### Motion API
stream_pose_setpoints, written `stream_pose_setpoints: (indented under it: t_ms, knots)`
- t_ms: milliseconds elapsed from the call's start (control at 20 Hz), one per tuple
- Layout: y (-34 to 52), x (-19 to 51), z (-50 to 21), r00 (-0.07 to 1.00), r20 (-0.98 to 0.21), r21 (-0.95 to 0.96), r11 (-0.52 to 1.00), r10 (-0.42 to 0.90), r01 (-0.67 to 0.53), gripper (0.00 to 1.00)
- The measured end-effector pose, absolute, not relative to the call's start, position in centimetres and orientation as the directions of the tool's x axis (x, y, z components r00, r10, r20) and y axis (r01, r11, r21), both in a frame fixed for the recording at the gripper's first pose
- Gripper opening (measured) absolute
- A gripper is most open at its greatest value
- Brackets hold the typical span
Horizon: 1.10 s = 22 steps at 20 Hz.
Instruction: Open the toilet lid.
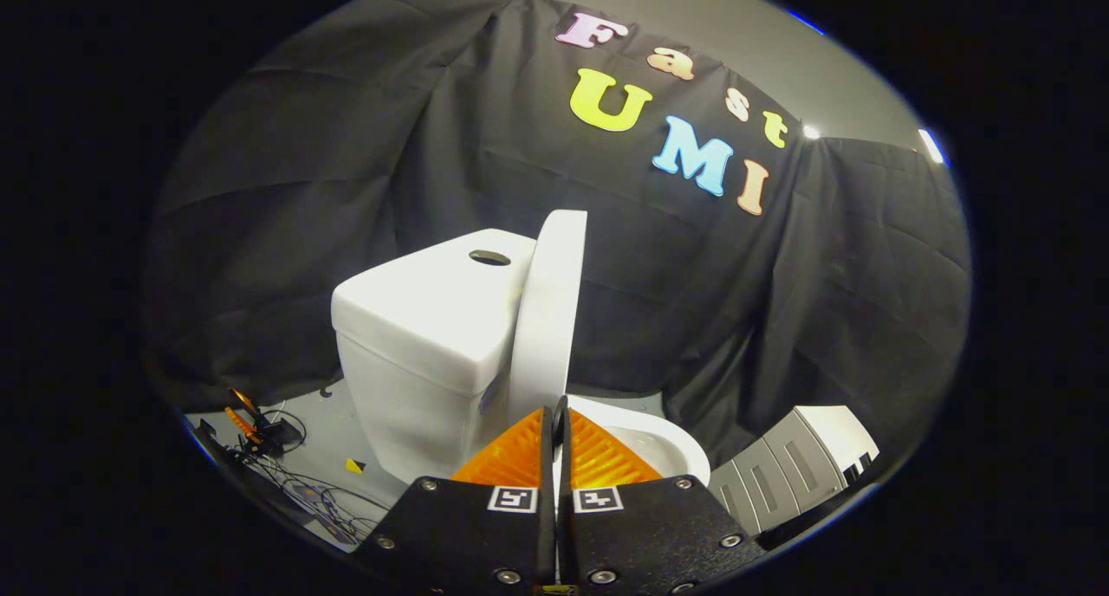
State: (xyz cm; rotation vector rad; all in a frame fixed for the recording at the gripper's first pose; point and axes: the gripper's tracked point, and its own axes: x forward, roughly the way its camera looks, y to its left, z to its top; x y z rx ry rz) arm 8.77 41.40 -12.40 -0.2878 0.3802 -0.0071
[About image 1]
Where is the grey drawer cabinet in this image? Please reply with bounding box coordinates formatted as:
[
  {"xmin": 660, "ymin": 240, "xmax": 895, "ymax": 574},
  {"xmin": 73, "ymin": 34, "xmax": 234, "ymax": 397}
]
[{"xmin": 708, "ymin": 405, "xmax": 881, "ymax": 538}]

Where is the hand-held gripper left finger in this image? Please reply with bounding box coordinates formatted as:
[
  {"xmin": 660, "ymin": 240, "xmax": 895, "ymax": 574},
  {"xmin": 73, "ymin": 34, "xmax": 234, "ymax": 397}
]
[{"xmin": 350, "ymin": 405, "xmax": 556, "ymax": 596}]

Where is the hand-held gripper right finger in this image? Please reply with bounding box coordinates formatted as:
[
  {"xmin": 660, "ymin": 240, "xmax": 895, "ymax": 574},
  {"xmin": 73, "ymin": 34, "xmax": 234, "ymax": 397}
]
[{"xmin": 554, "ymin": 395, "xmax": 769, "ymax": 596}]

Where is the tangle of black cables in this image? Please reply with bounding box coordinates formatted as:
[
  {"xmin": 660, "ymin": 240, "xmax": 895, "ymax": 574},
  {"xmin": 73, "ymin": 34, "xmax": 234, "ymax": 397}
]
[{"xmin": 238, "ymin": 451, "xmax": 392, "ymax": 547}]

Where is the black backdrop cloth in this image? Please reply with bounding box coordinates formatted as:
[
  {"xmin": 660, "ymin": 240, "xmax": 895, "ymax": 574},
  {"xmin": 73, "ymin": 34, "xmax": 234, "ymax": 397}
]
[{"xmin": 141, "ymin": 0, "xmax": 973, "ymax": 460}]

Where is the white toilet bowl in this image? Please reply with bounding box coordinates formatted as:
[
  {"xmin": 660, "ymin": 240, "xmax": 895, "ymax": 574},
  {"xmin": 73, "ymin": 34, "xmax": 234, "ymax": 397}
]
[{"xmin": 563, "ymin": 395, "xmax": 712, "ymax": 486}]

